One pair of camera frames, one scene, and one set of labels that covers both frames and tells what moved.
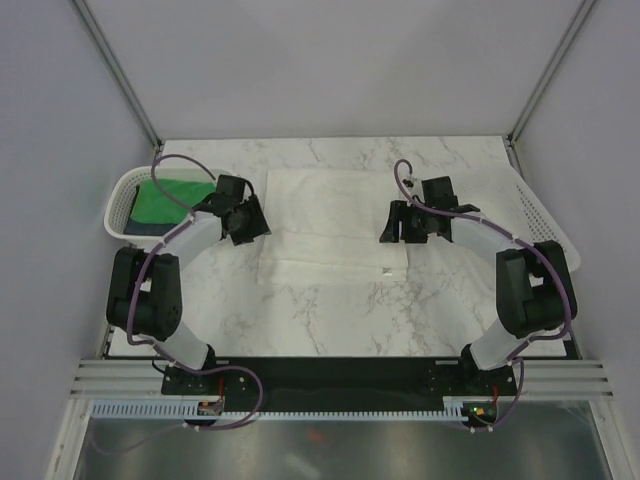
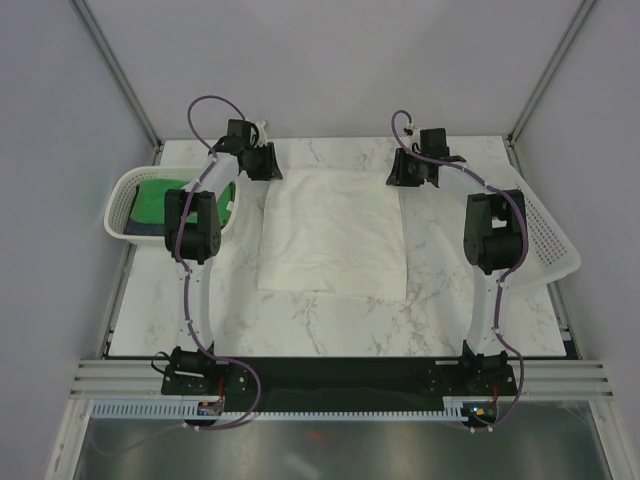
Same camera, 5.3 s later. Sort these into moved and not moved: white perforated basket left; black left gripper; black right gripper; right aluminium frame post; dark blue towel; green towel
Moved: black right gripper; black left gripper
Not moved: dark blue towel; right aluminium frame post; white perforated basket left; green towel
